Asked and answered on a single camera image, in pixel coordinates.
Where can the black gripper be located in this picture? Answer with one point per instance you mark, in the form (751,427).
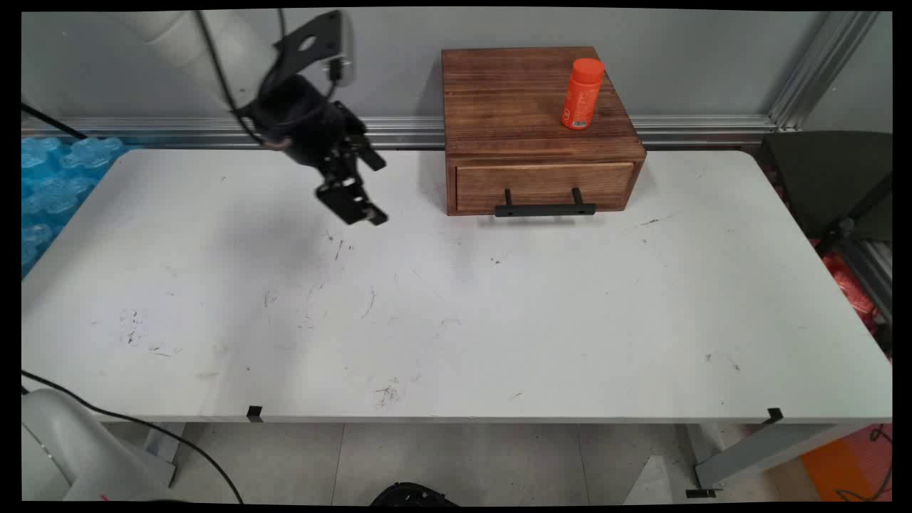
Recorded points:
(299,121)

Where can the brown wooden drawer cabinet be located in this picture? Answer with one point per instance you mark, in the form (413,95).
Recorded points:
(520,100)

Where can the orange plastic bottle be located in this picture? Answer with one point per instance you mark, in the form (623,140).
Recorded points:
(582,92)

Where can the black tape piece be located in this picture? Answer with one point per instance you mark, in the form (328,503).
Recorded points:
(254,412)
(774,415)

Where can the blue bubble wrap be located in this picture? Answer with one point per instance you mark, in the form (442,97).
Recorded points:
(53,185)

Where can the black round floor object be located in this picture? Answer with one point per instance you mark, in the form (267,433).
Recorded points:
(410,494)

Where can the grey table leg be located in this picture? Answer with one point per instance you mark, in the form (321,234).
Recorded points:
(164,449)
(762,445)

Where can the black floor tape strip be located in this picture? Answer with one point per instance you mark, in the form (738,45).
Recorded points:
(700,493)

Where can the red plastic bag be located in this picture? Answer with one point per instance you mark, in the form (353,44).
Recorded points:
(848,285)

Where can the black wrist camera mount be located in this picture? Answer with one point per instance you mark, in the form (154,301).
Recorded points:
(313,39)

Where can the horizontal aluminium rail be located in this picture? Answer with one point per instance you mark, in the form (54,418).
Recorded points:
(684,128)

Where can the slanted aluminium profile post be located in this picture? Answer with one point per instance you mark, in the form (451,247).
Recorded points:
(819,68)

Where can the aluminium frame beam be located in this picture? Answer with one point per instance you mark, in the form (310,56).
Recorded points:
(871,267)

